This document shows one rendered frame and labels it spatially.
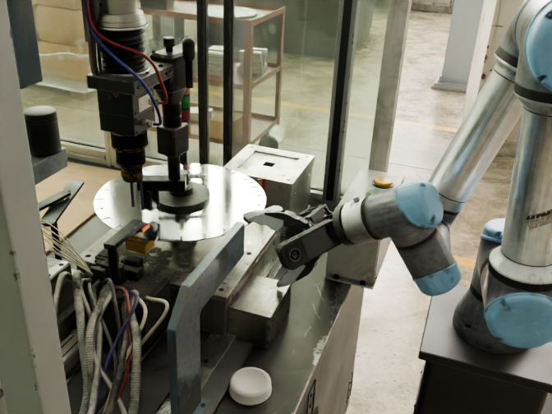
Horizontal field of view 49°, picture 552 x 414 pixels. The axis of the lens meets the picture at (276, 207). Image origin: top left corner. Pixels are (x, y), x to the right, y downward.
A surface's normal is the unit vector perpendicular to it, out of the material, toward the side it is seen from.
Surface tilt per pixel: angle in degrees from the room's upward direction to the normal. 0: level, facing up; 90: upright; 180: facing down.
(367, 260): 90
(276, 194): 90
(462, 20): 90
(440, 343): 0
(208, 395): 0
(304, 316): 0
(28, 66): 90
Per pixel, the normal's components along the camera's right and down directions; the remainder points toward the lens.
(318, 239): 0.39, 0.02
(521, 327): -0.21, 0.56
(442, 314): 0.04, -0.88
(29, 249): 0.94, 0.19
